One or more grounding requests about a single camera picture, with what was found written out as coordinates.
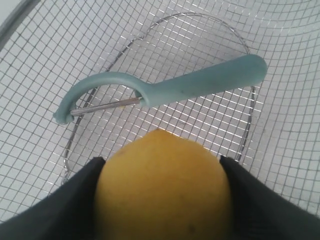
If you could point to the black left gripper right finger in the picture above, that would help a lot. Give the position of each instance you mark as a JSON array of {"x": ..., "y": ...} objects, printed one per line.
[{"x": 261, "y": 214}]

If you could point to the yellow lemon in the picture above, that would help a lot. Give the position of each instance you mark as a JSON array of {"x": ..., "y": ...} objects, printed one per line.
[{"x": 163, "y": 187}]

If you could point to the oval metal wire basket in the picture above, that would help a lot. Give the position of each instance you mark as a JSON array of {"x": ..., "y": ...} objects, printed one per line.
[{"x": 47, "y": 46}]

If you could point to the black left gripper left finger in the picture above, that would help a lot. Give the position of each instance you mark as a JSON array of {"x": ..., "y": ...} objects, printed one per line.
[{"x": 66, "y": 214}]

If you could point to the teal handled peeler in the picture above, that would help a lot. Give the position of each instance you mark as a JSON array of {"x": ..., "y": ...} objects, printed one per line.
[{"x": 244, "y": 71}]

